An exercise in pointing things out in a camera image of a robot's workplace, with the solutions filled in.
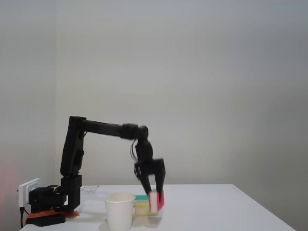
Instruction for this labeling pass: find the orange clamp pad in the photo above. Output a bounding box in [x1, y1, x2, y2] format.
[26, 209, 80, 219]

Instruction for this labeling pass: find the paper sheet with writing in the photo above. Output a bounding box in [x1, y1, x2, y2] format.
[80, 185, 100, 195]

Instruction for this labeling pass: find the red and white sponge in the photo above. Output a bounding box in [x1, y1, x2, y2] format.
[148, 189, 166, 213]

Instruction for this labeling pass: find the black table clamp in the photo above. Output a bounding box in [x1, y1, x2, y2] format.
[26, 213, 66, 227]

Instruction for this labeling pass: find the white power socket block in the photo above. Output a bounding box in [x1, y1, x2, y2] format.
[17, 178, 41, 208]

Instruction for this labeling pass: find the yellow and white sponge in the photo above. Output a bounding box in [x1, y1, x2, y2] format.
[134, 201, 163, 217]

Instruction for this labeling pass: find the black power cable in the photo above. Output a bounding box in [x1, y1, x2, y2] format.
[19, 206, 31, 229]

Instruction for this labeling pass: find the white paper cup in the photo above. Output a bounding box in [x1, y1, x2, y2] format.
[103, 192, 137, 231]

